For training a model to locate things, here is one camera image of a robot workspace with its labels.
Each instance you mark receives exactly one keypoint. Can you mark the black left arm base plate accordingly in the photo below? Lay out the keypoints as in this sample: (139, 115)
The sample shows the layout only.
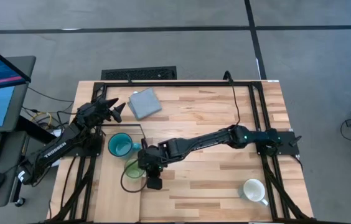
(83, 152)

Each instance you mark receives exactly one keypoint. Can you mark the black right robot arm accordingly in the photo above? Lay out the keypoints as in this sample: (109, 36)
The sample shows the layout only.
(213, 140)

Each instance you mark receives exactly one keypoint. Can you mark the white label sticker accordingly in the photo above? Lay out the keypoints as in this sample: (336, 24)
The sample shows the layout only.
(273, 81)

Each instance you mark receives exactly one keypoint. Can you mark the grey folded cloth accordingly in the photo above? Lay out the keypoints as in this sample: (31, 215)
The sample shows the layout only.
(144, 104)

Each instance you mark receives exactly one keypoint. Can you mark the grey side desk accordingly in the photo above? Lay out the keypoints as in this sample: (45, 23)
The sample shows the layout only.
(12, 155)

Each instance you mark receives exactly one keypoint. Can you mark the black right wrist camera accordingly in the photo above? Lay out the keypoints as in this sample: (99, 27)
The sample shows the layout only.
(154, 184)

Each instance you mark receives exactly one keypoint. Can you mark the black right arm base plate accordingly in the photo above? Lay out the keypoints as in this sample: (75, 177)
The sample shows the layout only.
(289, 149)

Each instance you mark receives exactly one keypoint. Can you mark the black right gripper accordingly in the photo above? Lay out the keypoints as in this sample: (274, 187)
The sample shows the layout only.
(155, 160)

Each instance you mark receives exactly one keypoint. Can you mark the white box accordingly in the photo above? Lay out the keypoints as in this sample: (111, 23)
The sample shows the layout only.
(56, 133)

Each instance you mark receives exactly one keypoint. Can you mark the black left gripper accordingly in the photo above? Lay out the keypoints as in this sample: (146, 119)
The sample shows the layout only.
(96, 112)

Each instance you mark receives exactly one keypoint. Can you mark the green and white mug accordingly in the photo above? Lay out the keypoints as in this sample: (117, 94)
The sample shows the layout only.
(132, 170)

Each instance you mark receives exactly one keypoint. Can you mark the black aluminium table frame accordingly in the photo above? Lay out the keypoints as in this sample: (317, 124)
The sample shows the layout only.
(178, 84)

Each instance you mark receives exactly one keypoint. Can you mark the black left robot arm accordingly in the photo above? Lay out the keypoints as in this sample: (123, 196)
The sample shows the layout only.
(54, 151)

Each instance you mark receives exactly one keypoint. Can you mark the teal mug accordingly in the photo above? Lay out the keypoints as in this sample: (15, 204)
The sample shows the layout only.
(121, 146)

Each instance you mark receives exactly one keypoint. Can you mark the light wooden tray board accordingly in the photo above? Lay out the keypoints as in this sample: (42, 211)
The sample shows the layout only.
(116, 199)

